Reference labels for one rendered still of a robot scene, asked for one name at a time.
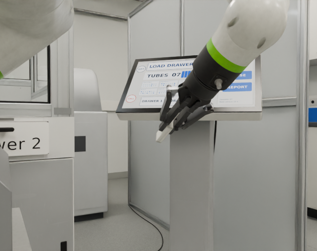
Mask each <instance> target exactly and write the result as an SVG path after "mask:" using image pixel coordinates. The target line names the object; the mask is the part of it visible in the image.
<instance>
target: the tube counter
mask: <svg viewBox="0 0 317 251"><path fill-rule="evenodd" d="M190 72H191V70H186V71H172V75H171V79H177V78H187V76H188V75H189V74H190Z"/></svg>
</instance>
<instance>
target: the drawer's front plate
mask: <svg viewBox="0 0 317 251"><path fill-rule="evenodd" d="M0 127H13V128H14V131H13V132H0V145H1V147H2V145H3V142H4V141H5V144H4V147H3V150H4V151H5V152H6V153H7V154H8V156H23V155H40V154H48V153H49V123H48V122H0ZM35 137H37V138H39V139H40V142H39V144H38V145H37V146H36V147H40V148H37V149H32V148H33V147H34V146H35V145H36V144H37V143H38V139H33V138H35ZM32 139H33V140H32ZM10 141H15V142H16V146H9V147H10V148H11V149H15V148H16V149H15V150H10V149H9V148H8V146H7V145H8V143H9V142H10ZM19 141H21V142H22V141H25V142H22V143H21V149H19Z"/></svg>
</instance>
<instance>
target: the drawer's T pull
mask: <svg viewBox="0 0 317 251"><path fill-rule="evenodd" d="M13 131H14V128H13V127H0V132H13Z"/></svg>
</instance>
